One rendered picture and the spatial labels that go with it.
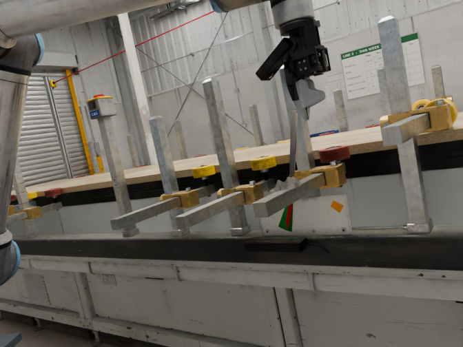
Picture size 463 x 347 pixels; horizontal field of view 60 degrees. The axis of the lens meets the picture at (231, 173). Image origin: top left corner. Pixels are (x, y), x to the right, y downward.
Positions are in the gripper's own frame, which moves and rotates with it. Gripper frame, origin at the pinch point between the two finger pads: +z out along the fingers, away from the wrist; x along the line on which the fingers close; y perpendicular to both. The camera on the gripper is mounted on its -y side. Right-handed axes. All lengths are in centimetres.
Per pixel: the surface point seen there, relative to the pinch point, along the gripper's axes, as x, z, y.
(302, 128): 6.1, 3.1, -3.6
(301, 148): 6.0, 8.0, -4.9
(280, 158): 25.3, 11.8, -22.2
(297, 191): -9.9, 16.0, 0.1
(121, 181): 8, 10, -80
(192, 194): 8, 17, -46
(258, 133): 115, 4, -84
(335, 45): 715, -128, -239
